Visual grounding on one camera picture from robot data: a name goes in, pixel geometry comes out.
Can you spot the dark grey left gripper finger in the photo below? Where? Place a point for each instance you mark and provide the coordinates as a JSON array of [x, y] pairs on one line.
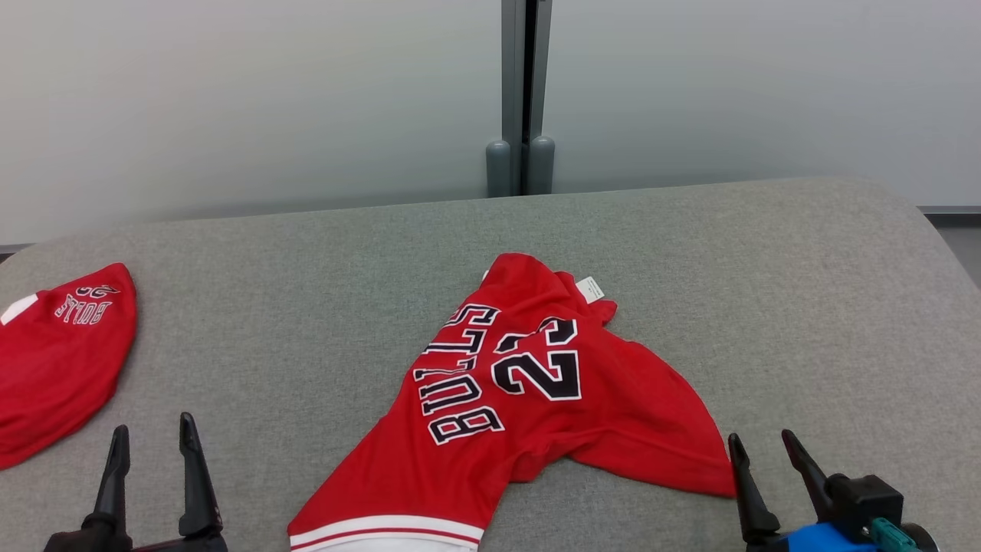
[[113, 491], [195, 491]]

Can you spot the red Bulls 23 jersey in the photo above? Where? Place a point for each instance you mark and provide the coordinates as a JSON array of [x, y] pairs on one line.
[[598, 414]]

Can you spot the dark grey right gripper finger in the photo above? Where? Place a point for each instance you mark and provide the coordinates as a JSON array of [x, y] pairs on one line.
[[808, 471], [751, 506]]

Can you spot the grey rounded post foot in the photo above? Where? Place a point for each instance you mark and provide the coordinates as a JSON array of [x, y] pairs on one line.
[[498, 169], [541, 165]]

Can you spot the grey metal partition post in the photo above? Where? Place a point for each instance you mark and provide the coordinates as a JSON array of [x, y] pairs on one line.
[[512, 77]]

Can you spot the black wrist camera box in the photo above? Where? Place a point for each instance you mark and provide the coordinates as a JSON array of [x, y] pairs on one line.
[[862, 502]]

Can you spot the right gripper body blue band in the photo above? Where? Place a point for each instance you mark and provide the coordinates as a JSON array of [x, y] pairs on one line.
[[820, 540]]

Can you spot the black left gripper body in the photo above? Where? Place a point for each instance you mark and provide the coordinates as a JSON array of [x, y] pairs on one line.
[[100, 540]]

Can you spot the red shorts white side stripes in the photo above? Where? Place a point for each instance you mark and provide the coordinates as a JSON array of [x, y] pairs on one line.
[[54, 368]]

